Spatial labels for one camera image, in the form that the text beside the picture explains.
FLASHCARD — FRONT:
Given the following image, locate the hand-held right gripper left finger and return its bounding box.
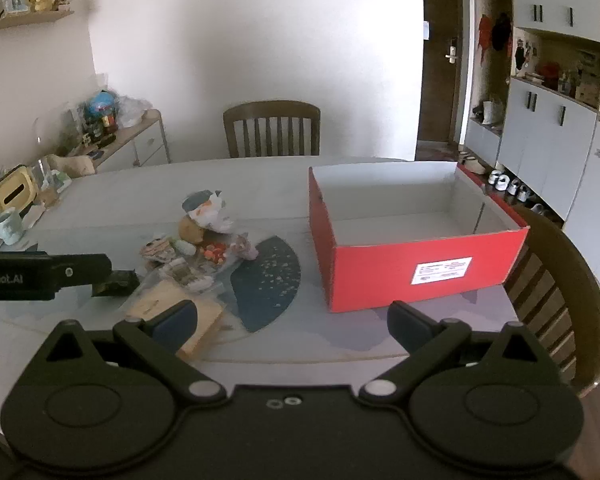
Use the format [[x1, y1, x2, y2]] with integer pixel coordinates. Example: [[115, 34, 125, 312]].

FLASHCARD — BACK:
[[45, 299, 228, 402]]

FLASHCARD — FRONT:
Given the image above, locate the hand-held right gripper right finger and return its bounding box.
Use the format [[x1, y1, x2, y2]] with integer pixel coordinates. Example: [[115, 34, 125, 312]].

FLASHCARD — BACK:
[[361, 300, 555, 403]]

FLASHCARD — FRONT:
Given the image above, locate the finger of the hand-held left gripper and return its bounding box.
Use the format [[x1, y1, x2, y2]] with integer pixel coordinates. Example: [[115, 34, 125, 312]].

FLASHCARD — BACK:
[[47, 253, 114, 294]]

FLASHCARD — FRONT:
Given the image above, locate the dark green packet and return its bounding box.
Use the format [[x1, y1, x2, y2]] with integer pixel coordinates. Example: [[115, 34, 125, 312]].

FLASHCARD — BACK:
[[91, 269, 140, 297]]

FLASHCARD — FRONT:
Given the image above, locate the red cardboard box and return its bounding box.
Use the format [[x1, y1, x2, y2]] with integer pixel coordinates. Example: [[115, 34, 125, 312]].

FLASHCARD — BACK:
[[307, 161, 531, 314]]

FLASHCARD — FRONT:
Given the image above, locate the plush doll with grey hat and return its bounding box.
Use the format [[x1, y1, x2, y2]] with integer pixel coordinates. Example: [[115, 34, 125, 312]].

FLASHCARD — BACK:
[[178, 189, 237, 246]]

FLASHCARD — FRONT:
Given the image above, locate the pale green mug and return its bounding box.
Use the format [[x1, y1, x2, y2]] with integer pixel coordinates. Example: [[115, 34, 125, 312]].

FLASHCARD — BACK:
[[0, 208, 26, 245]]

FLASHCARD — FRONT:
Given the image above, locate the clear bag of snacks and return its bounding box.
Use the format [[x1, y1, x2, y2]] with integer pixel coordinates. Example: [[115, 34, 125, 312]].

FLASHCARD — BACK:
[[157, 257, 217, 292]]

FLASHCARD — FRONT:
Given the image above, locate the printed snack packet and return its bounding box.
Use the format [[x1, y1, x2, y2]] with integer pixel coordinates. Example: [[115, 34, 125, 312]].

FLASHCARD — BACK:
[[139, 236, 177, 262]]

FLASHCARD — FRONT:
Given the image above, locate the orange spotted small toy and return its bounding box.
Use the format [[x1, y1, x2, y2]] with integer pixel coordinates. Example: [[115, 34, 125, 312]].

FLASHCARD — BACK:
[[202, 242, 229, 264]]

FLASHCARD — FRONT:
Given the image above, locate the green and yellow tissue box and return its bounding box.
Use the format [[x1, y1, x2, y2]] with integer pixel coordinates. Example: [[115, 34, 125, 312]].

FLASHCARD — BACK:
[[0, 164, 42, 227]]

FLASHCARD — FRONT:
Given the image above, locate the small pink toy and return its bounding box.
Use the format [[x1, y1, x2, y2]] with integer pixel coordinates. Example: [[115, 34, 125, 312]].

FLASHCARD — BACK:
[[230, 232, 259, 261]]

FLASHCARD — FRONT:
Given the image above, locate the wooden sideboard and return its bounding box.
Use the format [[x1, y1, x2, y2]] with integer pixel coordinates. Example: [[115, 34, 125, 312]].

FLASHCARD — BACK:
[[55, 109, 171, 176]]

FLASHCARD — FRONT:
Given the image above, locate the blue globe toy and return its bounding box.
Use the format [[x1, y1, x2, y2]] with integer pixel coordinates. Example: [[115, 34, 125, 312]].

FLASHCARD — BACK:
[[82, 90, 119, 134]]

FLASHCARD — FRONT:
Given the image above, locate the white plastic bag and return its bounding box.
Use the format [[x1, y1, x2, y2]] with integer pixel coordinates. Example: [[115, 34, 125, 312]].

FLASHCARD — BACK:
[[115, 95, 151, 129]]

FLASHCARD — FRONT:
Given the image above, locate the row of shoes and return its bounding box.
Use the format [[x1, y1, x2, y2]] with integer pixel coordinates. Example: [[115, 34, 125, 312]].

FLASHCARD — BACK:
[[487, 170, 547, 212]]

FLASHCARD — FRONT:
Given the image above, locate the wooden slat-back chair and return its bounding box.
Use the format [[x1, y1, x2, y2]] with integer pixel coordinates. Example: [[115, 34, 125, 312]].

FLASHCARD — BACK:
[[223, 100, 322, 159], [502, 204, 600, 397]]

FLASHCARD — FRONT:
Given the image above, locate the brown door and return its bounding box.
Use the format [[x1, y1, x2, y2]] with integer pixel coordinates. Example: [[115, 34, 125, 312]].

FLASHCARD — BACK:
[[415, 0, 469, 161]]

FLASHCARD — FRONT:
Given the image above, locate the red hanging garment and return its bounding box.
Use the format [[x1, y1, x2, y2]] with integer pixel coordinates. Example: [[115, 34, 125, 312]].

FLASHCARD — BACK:
[[477, 14, 496, 52]]

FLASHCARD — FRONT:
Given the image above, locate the dark hanging garment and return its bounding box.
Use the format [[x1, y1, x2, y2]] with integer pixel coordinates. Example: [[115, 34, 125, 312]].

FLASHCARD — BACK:
[[492, 12, 514, 52]]

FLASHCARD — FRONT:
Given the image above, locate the grey wall cabinet unit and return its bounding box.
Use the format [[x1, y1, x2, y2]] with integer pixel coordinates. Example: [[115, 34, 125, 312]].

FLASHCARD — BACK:
[[462, 0, 600, 257]]

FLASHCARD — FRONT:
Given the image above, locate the wooden wall shelf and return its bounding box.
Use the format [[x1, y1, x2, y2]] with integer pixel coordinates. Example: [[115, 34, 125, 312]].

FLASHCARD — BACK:
[[0, 9, 76, 32]]

